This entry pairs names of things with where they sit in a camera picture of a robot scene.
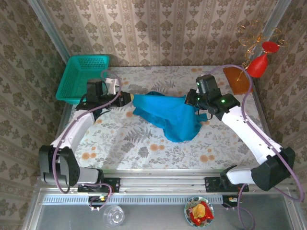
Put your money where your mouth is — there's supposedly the blue t-shirt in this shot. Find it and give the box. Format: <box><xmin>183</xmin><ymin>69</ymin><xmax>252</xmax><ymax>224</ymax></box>
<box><xmin>132</xmin><ymin>91</ymin><xmax>208</xmax><ymax>143</ymax></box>

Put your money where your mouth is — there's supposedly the teal plastic basket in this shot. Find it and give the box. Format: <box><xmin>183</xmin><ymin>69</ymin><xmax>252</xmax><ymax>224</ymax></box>
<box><xmin>55</xmin><ymin>55</ymin><xmax>110</xmax><ymax>105</ymax></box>

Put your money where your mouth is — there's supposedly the brown wooden base board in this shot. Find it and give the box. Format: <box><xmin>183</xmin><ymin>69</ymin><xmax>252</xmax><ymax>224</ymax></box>
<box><xmin>223</xmin><ymin>66</ymin><xmax>254</xmax><ymax>96</ymax></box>

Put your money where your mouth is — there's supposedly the red wine glass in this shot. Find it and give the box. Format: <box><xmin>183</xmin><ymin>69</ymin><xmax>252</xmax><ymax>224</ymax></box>
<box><xmin>247</xmin><ymin>41</ymin><xmax>280</xmax><ymax>78</ymax></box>

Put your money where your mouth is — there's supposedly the floral tablecloth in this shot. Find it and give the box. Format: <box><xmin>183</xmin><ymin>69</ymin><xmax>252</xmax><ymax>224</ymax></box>
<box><xmin>61</xmin><ymin>66</ymin><xmax>267</xmax><ymax>171</ymax></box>

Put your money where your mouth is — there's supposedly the small black electronics box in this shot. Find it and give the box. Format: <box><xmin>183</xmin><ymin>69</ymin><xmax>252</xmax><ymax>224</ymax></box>
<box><xmin>87</xmin><ymin>195</ymin><xmax>108</xmax><ymax>205</ymax></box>
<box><xmin>222</xmin><ymin>195</ymin><xmax>240</xmax><ymax>208</ymax></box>

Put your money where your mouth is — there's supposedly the yellow snack piece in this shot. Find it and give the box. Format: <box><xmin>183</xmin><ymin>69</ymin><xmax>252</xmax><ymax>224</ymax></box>
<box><xmin>191</xmin><ymin>203</ymin><xmax>207</xmax><ymax>219</ymax></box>

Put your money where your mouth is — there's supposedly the patterned plate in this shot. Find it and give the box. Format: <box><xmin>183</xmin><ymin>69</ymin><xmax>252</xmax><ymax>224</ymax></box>
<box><xmin>184</xmin><ymin>196</ymin><xmax>215</xmax><ymax>227</ymax></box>

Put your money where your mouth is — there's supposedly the red snack packet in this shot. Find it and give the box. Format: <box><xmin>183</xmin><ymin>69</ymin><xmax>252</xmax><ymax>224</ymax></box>
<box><xmin>190</xmin><ymin>200</ymin><xmax>214</xmax><ymax>226</ymax></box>

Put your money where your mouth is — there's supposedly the clear plastic cup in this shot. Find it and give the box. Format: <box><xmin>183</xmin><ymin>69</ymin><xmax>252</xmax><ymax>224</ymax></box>
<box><xmin>102</xmin><ymin>205</ymin><xmax>126</xmax><ymax>228</ymax></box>

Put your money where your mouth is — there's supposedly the steel tray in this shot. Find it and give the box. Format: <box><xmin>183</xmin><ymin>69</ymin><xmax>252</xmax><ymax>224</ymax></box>
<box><xmin>23</xmin><ymin>188</ymin><xmax>304</xmax><ymax>230</ymax></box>

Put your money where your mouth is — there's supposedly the gold wire stand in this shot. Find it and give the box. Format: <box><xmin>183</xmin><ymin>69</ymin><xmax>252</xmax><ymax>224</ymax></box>
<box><xmin>236</xmin><ymin>19</ymin><xmax>288</xmax><ymax>81</ymax></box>

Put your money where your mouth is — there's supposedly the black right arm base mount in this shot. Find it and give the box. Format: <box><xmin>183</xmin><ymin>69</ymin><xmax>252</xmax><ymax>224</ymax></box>
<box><xmin>204</xmin><ymin>176</ymin><xmax>249</xmax><ymax>193</ymax></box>

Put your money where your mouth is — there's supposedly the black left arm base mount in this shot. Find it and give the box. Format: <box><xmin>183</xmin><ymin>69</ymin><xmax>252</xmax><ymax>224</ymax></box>
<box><xmin>77</xmin><ymin>177</ymin><xmax>120</xmax><ymax>193</ymax></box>

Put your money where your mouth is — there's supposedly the aluminium table frame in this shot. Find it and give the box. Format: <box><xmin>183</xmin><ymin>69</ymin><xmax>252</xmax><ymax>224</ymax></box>
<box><xmin>33</xmin><ymin>64</ymin><xmax>295</xmax><ymax>195</ymax></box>

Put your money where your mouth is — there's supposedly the aluminium corner post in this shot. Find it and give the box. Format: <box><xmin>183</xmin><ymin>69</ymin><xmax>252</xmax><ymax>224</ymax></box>
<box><xmin>27</xmin><ymin>0</ymin><xmax>71</xmax><ymax>64</ymax></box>
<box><xmin>249</xmin><ymin>0</ymin><xmax>292</xmax><ymax>65</ymax></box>

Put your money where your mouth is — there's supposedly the slotted grey cable duct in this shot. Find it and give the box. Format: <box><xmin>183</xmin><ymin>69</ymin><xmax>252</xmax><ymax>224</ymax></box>
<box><xmin>42</xmin><ymin>194</ymin><xmax>224</xmax><ymax>205</ymax></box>

